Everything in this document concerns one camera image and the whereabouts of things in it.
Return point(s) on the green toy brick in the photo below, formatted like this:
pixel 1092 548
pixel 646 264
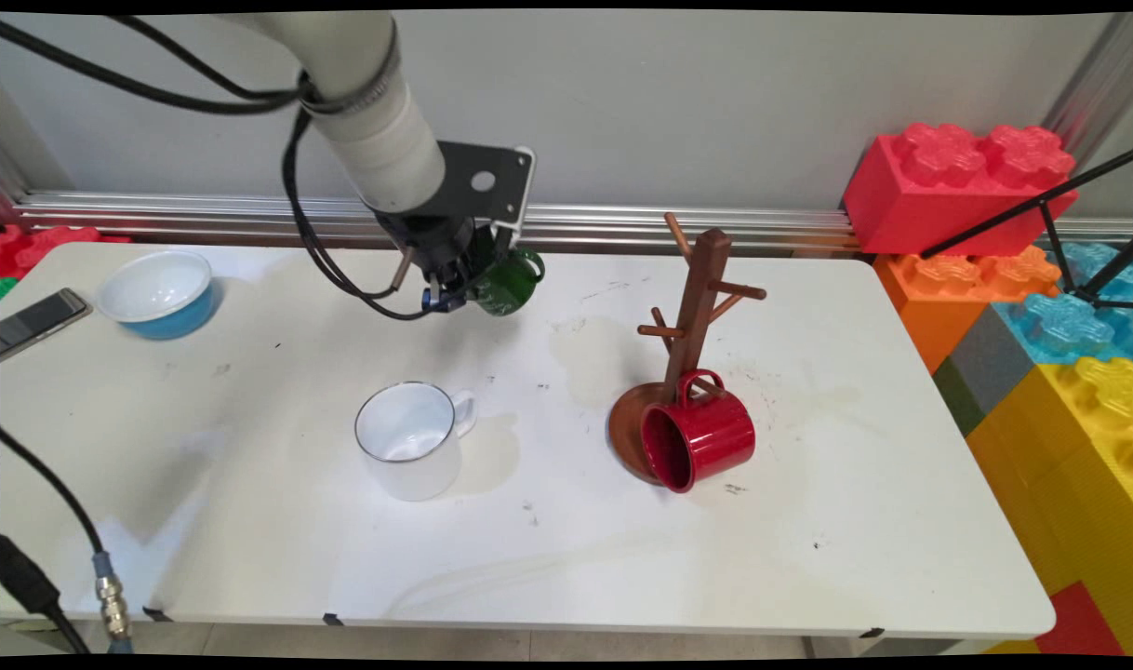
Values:
pixel 6 287

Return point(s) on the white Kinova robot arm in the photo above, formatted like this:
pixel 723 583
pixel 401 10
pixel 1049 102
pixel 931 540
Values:
pixel 371 121

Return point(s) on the aluminium frame post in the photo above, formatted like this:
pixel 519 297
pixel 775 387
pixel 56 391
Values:
pixel 1092 93

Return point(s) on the orange toy brick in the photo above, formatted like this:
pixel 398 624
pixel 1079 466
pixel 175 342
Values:
pixel 929 316

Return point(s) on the white enamel mug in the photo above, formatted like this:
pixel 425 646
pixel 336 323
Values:
pixel 418 465

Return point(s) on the blue and white bowl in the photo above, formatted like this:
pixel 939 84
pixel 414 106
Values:
pixel 171 316

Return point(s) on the translucent light blue toy brick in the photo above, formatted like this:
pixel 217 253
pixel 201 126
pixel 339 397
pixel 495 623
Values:
pixel 1059 326

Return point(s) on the green enamel mug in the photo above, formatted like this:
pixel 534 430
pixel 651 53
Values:
pixel 511 288

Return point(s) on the black tripod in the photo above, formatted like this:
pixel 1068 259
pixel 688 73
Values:
pixel 994 221

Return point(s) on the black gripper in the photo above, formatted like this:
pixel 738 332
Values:
pixel 432 242

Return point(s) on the large red toy brick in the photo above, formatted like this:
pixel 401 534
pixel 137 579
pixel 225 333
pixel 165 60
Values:
pixel 939 205

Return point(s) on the black camera bracket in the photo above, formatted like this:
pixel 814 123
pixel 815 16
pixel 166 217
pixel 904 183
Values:
pixel 455 186

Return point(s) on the grey smartphone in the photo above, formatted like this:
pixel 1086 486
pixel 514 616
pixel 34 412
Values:
pixel 46 321

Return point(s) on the red enamel mug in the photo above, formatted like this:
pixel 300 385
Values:
pixel 715 437

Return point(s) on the small red toy brick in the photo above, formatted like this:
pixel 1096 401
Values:
pixel 1083 623

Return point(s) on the aluminium frame rail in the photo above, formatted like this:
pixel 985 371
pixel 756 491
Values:
pixel 204 219

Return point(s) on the red studded toy brick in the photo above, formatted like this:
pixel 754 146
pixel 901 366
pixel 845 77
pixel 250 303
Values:
pixel 36 247

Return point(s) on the grey toy brick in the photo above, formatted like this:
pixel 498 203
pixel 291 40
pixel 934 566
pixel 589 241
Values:
pixel 990 358

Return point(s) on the large yellow toy brick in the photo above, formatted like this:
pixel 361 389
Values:
pixel 1059 484

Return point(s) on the brown wooden mug tree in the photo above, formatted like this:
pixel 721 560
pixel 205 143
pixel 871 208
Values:
pixel 706 279

